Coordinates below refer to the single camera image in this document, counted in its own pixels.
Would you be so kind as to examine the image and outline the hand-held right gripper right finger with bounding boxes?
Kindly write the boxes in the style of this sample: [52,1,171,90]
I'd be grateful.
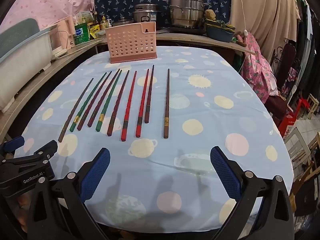
[209,146,295,240]

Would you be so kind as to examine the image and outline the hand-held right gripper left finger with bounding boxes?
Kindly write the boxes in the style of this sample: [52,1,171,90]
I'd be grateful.
[27,147,112,240]

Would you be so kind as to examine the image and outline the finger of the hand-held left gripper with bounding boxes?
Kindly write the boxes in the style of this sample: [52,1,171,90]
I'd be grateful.
[0,139,59,171]
[0,136,25,158]

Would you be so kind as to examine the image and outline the brown wooden chopstick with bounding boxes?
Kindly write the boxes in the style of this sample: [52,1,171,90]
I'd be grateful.
[58,77,94,143]

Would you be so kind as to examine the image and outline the maroon brown chopstick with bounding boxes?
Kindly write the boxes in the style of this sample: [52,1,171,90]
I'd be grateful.
[107,69,130,137]

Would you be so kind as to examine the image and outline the brown chopstick with gold band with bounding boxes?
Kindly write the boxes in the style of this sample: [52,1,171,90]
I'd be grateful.
[163,68,170,139]

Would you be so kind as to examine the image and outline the dark brown chopstick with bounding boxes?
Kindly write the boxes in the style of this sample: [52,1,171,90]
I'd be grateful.
[144,64,155,124]

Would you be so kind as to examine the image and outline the pink perforated utensil holder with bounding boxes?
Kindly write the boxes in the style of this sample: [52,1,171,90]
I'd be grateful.
[105,21,158,64]

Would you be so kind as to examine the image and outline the person's left hand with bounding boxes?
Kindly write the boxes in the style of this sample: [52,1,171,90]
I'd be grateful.
[14,194,35,228]

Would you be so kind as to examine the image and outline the blue planet print tablecloth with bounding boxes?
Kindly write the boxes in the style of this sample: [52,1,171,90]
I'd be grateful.
[14,45,293,233]

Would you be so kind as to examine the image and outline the white plastic bin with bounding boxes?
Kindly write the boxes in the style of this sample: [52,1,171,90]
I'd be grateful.
[0,26,54,113]

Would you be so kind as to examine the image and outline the red plastic stool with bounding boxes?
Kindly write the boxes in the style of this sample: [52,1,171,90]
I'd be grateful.
[277,99,303,138]

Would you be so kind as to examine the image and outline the grey green plastic lid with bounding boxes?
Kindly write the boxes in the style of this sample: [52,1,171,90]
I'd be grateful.
[0,17,40,60]

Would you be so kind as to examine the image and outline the white electric appliance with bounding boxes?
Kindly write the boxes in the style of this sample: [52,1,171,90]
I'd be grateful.
[49,25,68,57]

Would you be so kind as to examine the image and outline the pink floral cloth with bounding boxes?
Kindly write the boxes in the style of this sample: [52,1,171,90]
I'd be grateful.
[241,34,279,104]

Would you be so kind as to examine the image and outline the wooden stool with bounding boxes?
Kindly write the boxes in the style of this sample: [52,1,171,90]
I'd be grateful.
[301,94,320,120]

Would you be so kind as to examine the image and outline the green tin can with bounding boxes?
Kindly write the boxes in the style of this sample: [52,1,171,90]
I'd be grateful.
[74,22,90,46]

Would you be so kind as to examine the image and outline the pink electric kettle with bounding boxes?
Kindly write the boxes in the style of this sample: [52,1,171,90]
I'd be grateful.
[56,16,75,49]

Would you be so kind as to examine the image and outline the yellow packet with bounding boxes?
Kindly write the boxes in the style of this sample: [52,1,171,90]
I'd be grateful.
[89,25,102,39]

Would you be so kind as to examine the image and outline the dark metal chair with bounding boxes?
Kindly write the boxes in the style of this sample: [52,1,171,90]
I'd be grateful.
[265,42,300,128]

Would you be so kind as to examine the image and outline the blue plastic basin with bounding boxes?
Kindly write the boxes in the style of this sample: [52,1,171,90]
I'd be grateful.
[205,24,235,43]

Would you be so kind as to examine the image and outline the white plastic bag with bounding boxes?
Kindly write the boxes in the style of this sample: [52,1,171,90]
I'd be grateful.
[75,10,94,25]

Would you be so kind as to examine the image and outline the black induction cooktop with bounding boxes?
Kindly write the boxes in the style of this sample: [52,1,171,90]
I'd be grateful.
[156,26,207,37]

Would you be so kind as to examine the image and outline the small pot with lid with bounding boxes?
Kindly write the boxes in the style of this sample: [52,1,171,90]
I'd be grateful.
[111,17,134,27]

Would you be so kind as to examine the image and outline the dark hanging clothes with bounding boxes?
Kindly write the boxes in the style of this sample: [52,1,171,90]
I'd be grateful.
[292,0,320,93]

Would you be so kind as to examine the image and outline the stainless steel steamer pot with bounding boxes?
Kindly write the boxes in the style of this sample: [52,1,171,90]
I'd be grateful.
[169,0,212,29]

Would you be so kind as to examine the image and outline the steel rice cooker pot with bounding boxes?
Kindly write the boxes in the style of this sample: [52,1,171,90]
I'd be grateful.
[132,4,160,27]

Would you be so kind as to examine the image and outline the beige curtain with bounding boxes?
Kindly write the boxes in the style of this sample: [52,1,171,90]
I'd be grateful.
[210,0,300,60]

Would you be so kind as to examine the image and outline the white cable with switch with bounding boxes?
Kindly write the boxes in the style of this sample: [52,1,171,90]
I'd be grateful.
[236,0,249,37]

